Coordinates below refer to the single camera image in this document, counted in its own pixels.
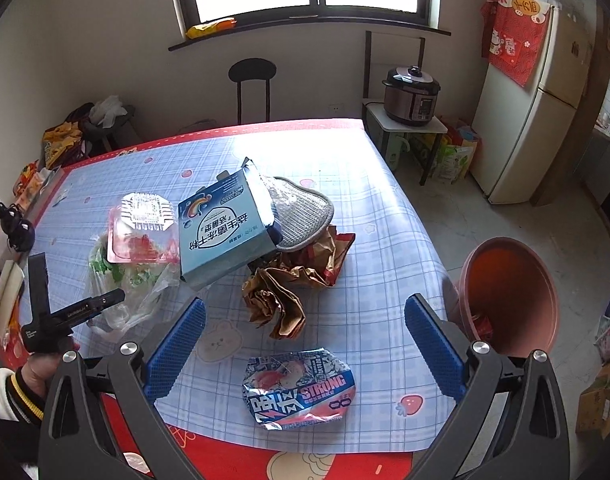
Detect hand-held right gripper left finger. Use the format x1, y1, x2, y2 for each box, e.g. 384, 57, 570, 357
37, 297, 208, 480

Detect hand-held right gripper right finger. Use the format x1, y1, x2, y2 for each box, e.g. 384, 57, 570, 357
404, 292, 571, 480

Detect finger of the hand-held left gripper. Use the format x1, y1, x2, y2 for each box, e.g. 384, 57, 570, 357
47, 288, 126, 329
27, 253, 52, 323

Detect clear plastic food container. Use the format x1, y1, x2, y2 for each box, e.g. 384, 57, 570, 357
106, 191, 181, 265

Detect gold foil wrapper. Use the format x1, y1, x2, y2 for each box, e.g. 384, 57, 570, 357
241, 267, 307, 341

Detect blue carton box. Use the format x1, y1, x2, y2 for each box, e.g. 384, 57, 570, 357
177, 157, 283, 291

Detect blue white snack packet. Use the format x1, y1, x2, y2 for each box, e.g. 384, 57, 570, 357
241, 347, 358, 432

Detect brown red paper bag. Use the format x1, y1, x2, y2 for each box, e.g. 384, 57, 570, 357
285, 225, 357, 287

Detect grey scouring pad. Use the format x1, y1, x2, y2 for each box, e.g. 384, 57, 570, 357
265, 176, 336, 253

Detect person's left forearm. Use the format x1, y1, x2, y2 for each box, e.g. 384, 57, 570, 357
0, 367, 50, 461

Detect person's left hand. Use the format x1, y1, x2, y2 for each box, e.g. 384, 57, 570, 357
16, 341, 82, 405

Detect cream card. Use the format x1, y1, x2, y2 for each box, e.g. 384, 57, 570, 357
0, 260, 26, 343

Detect plastic bag with greens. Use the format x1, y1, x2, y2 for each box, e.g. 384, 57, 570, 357
87, 232, 181, 336

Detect black headphones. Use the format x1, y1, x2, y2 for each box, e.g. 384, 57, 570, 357
0, 196, 36, 253

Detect red snack packets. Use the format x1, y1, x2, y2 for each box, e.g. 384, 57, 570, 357
12, 160, 56, 211

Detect pile of yellow snack packets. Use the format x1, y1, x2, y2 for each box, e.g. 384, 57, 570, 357
42, 122, 86, 168

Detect blue plaid tablecloth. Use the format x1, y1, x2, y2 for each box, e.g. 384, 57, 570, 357
0, 117, 461, 480

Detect cardboard box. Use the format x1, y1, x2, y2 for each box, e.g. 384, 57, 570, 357
575, 355, 610, 441

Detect dark chair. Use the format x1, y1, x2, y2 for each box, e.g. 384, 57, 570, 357
80, 102, 142, 153

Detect white plastic bag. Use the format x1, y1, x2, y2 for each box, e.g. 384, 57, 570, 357
87, 95, 128, 128

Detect bags under side table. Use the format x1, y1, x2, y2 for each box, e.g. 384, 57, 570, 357
415, 117, 481, 183

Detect white side table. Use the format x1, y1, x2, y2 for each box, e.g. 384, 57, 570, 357
361, 100, 448, 186

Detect cream refrigerator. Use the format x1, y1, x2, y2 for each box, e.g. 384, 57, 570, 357
469, 0, 606, 206

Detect kitchen cabinet unit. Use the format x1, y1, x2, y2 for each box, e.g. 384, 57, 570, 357
585, 35, 610, 221

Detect black round stool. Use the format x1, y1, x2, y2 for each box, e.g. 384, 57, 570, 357
228, 58, 277, 123

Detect yellow snack packet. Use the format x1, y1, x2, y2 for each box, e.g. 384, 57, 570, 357
186, 18, 237, 40

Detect red printed cloth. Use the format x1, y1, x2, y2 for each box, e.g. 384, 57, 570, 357
480, 0, 553, 87

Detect dark window sill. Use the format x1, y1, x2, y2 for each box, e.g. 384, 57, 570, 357
167, 19, 452, 52

